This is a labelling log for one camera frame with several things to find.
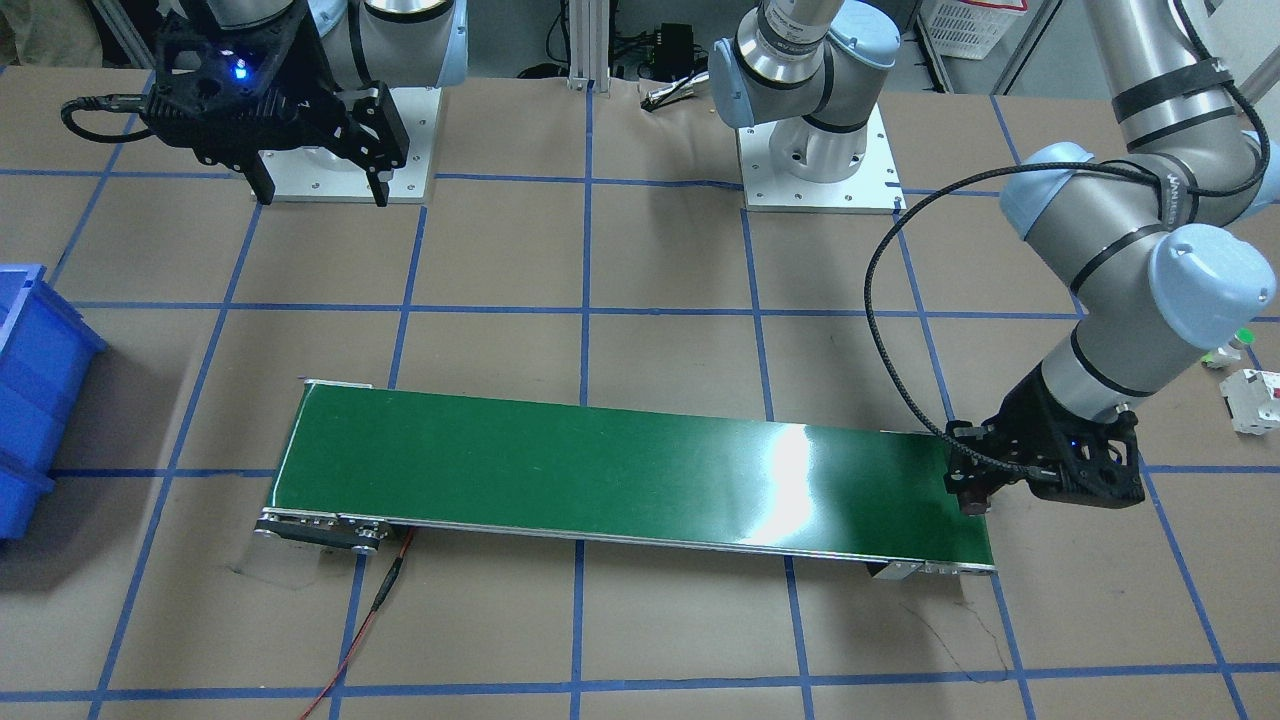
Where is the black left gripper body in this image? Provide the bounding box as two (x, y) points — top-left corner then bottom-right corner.
(986, 366), (1146, 509)

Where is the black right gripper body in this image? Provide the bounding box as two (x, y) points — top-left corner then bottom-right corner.
(141, 20), (351, 167)

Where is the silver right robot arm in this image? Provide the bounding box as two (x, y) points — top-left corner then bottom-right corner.
(138, 1), (468, 206)

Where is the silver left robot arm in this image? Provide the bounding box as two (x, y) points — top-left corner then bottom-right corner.
(708, 1), (1277, 515)

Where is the white red circuit breaker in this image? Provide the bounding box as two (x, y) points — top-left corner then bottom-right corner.
(1219, 369), (1279, 436)

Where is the blue plastic bin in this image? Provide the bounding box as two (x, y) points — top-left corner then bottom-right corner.
(1, 264), (108, 541)

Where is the green conveyor belt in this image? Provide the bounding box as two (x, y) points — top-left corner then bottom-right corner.
(256, 380), (996, 578)

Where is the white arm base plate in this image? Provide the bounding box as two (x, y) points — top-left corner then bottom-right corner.
(737, 105), (905, 214)
(255, 86), (443, 205)

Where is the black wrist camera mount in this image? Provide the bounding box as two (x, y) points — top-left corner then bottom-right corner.
(943, 420), (1016, 516)

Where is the green push button switch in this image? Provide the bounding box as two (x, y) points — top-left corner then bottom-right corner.
(1199, 327), (1254, 370)

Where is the aluminium frame post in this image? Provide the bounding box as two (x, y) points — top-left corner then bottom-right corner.
(567, 0), (612, 94)

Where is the black red power cable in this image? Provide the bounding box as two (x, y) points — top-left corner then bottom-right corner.
(297, 528), (417, 720)

